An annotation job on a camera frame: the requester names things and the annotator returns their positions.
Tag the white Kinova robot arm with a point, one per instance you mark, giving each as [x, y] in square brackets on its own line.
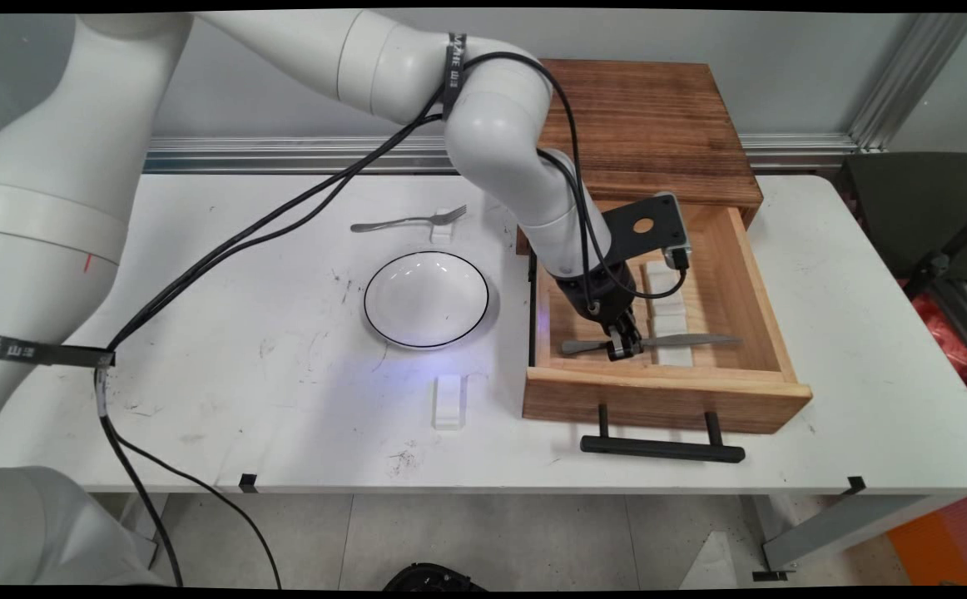
[51, 208]

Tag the horizontal aluminium rail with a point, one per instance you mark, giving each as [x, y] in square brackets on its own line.
[284, 154]

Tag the black round floor object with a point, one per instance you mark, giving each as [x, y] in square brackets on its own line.
[429, 578]

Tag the dark green board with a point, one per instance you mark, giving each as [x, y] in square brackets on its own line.
[908, 200]

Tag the aluminium frame post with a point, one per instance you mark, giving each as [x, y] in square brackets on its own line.
[908, 83]

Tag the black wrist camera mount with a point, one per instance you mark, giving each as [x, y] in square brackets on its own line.
[646, 225]

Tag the black tape marker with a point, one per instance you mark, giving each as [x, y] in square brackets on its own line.
[248, 482]
[856, 486]

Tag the silver metal fork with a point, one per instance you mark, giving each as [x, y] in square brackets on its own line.
[409, 221]

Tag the white plate with black rim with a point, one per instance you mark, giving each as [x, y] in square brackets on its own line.
[429, 299]

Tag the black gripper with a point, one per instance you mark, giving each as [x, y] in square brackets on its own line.
[604, 295]

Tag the dark wooden drawer cabinet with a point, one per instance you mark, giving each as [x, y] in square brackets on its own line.
[658, 125]

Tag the red plastic bag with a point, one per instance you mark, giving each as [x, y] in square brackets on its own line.
[949, 333]

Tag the white ceramic cutlery rest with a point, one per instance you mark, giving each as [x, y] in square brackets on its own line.
[668, 304]
[442, 235]
[673, 324]
[450, 403]

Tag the black stand rod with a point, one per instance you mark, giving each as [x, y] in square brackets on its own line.
[941, 262]

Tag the silver metal table knife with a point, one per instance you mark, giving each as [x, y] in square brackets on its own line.
[691, 340]

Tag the orange box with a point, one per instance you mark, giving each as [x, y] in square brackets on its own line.
[941, 541]

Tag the grey table leg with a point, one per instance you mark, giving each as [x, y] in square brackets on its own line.
[151, 524]
[833, 524]

